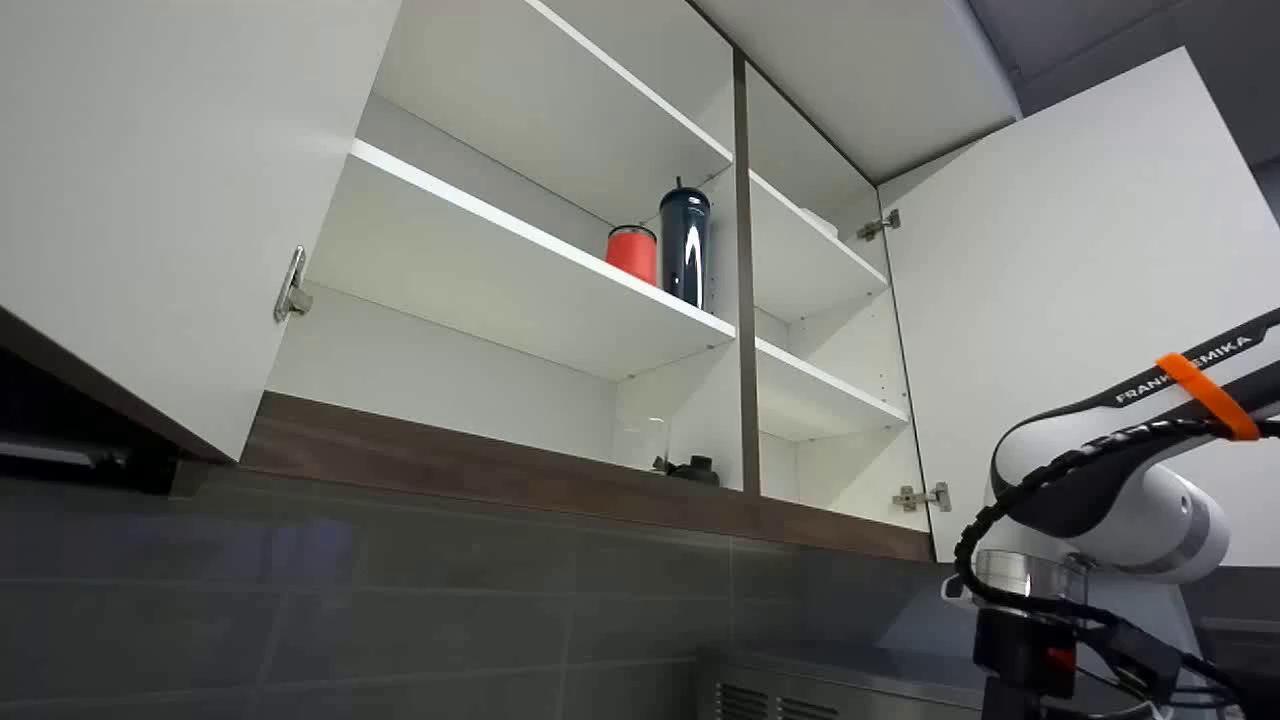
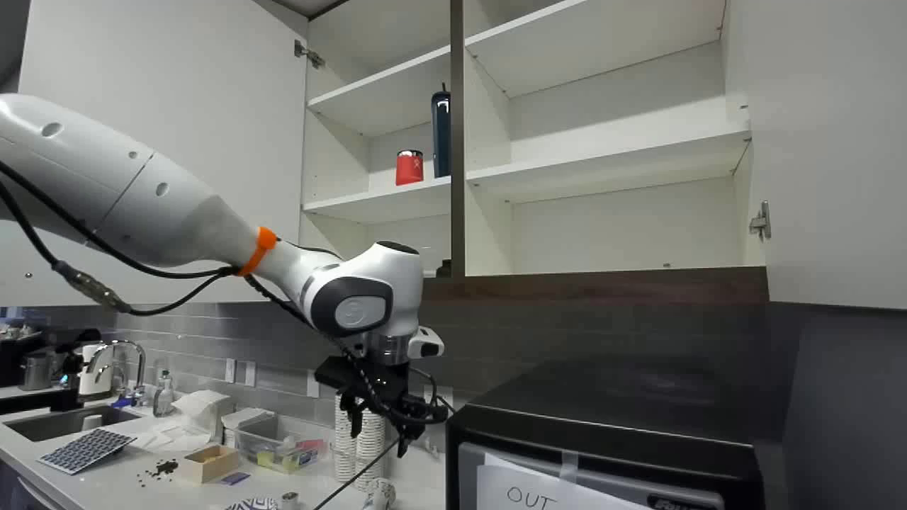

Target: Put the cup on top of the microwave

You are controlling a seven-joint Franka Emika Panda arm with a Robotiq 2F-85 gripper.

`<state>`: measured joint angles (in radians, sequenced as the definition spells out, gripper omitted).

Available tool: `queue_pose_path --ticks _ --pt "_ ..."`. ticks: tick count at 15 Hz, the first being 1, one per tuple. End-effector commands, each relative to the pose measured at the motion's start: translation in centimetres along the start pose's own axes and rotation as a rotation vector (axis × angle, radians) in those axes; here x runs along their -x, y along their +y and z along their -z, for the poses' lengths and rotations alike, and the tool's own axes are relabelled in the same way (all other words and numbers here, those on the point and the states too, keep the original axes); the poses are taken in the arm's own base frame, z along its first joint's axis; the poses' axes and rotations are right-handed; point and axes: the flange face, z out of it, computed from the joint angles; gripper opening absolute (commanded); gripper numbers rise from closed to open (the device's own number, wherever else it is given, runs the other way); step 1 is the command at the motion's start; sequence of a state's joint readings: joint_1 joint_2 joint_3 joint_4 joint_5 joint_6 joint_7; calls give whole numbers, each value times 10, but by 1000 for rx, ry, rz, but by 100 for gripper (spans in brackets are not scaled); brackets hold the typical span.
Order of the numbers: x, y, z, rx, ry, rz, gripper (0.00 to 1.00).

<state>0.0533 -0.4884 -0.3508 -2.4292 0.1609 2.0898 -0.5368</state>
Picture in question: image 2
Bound dark blue bottle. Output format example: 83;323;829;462
428;84;457;183

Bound small black parts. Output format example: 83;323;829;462
138;456;183;489

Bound orange cable strap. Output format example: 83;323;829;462
237;224;282;282

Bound small clear bottle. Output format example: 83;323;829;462
149;370;182;419

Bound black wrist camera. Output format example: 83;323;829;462
315;354;380;394

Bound blue grid panel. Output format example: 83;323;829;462
40;429;132;479

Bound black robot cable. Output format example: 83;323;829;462
0;160;458;448

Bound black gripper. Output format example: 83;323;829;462
336;354;430;462

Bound white box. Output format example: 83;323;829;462
217;407;280;448

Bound small white container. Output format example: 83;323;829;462
359;476;400;510

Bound black microwave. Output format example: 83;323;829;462
444;357;768;510

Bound white cabinet door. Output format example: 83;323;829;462
722;0;907;313
0;0;312;313

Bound clear plastic container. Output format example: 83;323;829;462
236;425;329;476

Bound chrome faucet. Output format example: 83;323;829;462
111;339;149;404

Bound white paper sign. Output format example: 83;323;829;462
474;450;654;510

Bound steel sink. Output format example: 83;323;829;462
3;404;141;446

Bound silver cabinet hinge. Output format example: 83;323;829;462
749;201;773;241
292;38;329;72

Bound thin dark power cable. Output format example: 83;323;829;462
312;407;458;510

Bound red cup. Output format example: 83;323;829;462
394;147;428;188

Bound white kettle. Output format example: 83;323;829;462
73;341;115;401

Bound small cardboard box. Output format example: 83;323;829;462
177;442;241;489

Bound metal jar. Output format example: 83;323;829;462
20;348;66;394

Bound white open wall cabinet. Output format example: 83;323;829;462
294;0;773;285

